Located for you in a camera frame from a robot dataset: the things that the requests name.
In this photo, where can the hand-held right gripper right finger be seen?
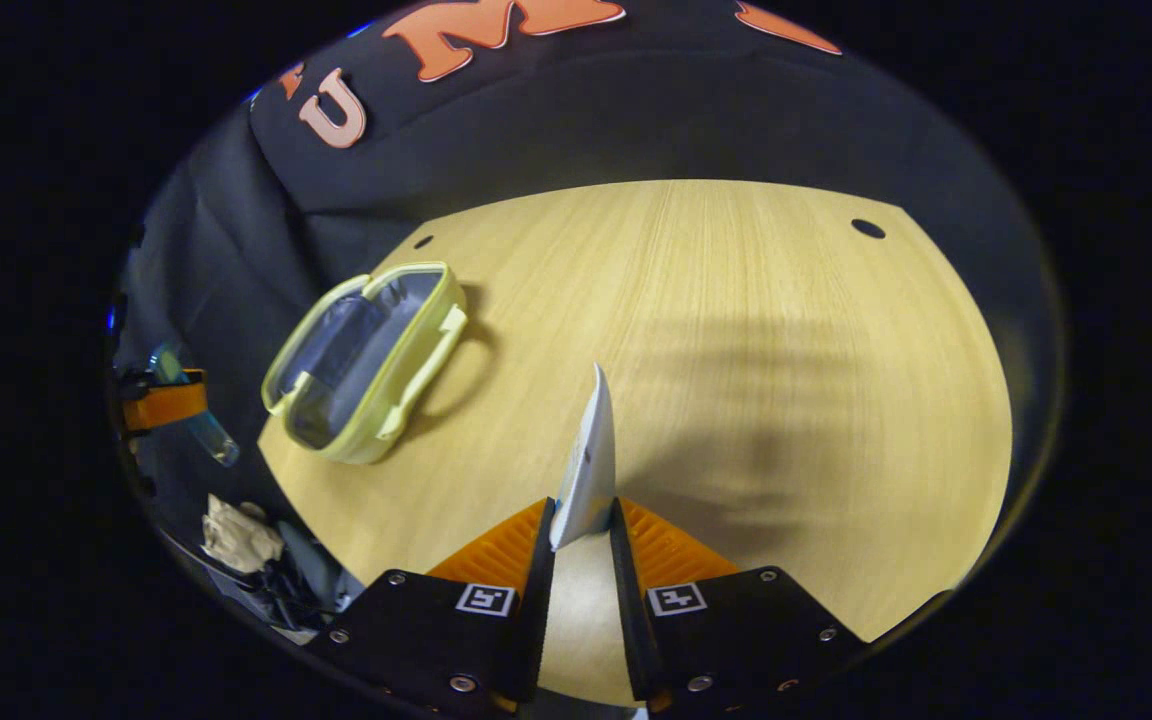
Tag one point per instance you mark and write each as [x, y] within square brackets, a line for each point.
[631, 620]

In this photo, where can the blue skin care bottle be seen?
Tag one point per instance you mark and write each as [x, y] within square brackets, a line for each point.
[218, 442]

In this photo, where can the white and blue tube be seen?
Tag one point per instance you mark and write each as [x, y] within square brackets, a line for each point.
[588, 470]

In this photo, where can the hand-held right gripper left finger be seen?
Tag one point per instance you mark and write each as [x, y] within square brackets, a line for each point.
[526, 620]

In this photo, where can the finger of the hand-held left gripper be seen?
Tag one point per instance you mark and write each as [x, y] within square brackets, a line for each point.
[166, 405]

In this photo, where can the crumpled beige paper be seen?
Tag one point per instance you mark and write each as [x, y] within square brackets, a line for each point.
[241, 535]

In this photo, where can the pale yellow suitcase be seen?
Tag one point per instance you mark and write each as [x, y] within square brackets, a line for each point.
[356, 360]

